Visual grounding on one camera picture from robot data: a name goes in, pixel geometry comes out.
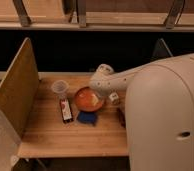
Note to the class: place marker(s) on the orange ceramic bowl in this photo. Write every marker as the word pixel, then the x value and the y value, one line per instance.
pixel 86 100

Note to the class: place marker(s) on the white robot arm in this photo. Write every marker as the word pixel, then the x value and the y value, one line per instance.
pixel 159 111

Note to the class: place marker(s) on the wooden side panel left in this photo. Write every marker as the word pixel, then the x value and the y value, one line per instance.
pixel 17 90

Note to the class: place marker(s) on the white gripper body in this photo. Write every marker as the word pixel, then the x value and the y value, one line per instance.
pixel 114 98

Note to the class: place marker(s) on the red and white packet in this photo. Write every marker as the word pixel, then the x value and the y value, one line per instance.
pixel 66 111

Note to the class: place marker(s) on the blue sponge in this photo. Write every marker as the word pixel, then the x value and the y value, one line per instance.
pixel 87 117

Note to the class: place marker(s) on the clear plastic cup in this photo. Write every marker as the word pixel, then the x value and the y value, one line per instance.
pixel 60 88

